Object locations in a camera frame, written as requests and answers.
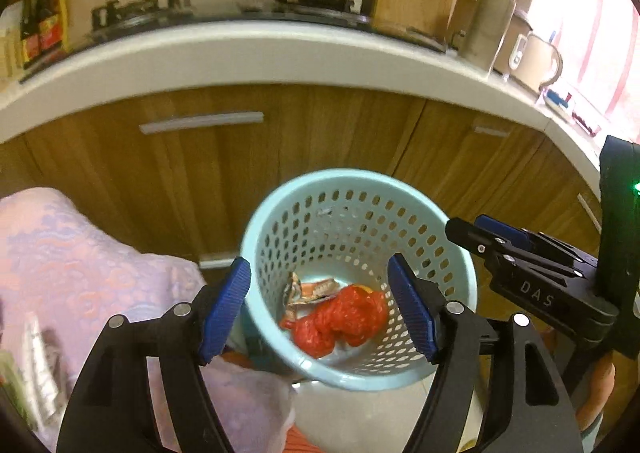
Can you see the black glass gas cooktop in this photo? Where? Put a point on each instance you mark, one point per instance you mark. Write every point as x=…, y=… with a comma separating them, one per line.
x=240, y=23

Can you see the person's right hand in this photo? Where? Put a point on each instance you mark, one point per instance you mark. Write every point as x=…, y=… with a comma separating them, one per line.
x=597, y=393

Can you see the green leaf vegetable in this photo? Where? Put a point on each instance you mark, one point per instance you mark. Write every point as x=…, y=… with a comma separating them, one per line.
x=9, y=383

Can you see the red plastic bag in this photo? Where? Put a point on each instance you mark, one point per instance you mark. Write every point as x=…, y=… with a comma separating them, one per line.
x=340, y=323

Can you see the steel canister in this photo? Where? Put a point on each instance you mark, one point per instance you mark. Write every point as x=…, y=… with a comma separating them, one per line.
x=487, y=28

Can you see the bright window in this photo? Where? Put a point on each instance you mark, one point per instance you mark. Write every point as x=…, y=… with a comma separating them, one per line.
x=595, y=23

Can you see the white enamel mug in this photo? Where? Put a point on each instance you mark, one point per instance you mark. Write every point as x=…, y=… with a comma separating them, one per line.
x=537, y=60

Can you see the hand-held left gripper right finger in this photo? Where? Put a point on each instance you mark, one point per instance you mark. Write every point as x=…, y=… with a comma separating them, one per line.
x=415, y=313

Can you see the white rice cooker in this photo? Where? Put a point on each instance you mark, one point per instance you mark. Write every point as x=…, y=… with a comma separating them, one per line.
x=520, y=48

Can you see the silver wrapper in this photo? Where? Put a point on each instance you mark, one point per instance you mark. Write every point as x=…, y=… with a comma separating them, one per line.
x=42, y=368

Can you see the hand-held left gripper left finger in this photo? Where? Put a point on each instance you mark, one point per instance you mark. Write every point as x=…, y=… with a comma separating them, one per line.
x=225, y=313

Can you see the crumpled snack wrapper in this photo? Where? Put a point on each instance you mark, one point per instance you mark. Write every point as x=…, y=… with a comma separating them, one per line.
x=310, y=290

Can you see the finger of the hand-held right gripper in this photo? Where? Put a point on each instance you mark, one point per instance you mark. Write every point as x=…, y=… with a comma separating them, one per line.
x=530, y=290
x=502, y=229

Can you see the light blue perforated basket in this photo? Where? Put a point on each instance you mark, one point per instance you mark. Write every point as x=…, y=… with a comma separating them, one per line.
x=350, y=177

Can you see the pink patterned cloth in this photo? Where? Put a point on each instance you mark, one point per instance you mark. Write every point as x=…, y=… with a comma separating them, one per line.
x=75, y=258

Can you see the yellow perforated basket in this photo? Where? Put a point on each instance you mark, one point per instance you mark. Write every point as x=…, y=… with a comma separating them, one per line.
x=7, y=53

